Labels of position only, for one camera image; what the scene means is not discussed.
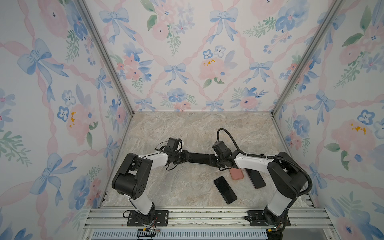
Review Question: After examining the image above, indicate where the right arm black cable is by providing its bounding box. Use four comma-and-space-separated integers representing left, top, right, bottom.
216, 128, 313, 197

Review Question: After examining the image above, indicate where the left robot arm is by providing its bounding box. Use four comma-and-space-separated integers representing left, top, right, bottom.
111, 150, 192, 228

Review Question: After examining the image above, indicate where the corner aluminium post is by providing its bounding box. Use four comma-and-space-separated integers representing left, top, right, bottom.
271, 0, 344, 117
74, 0, 134, 118

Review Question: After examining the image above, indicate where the right corner aluminium post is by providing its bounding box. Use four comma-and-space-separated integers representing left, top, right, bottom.
271, 0, 344, 117

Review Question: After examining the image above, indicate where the black phone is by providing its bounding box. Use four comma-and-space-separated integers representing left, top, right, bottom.
187, 153, 217, 167
214, 176, 238, 205

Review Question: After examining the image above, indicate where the pink phone case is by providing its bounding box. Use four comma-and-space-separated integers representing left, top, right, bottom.
229, 168, 244, 181

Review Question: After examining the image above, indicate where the black phone case right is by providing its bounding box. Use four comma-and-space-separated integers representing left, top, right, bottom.
246, 169, 266, 189

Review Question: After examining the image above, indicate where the left corner aluminium post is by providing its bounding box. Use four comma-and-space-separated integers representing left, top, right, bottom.
74, 0, 134, 118

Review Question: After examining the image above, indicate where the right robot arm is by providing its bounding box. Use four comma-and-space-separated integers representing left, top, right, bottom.
209, 151, 313, 227

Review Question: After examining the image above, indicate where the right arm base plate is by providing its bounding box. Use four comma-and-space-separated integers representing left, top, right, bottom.
244, 210, 291, 228

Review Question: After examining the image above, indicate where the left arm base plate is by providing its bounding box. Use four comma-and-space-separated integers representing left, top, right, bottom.
123, 210, 169, 227

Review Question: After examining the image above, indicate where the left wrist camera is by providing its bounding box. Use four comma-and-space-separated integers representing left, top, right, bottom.
164, 138, 182, 153

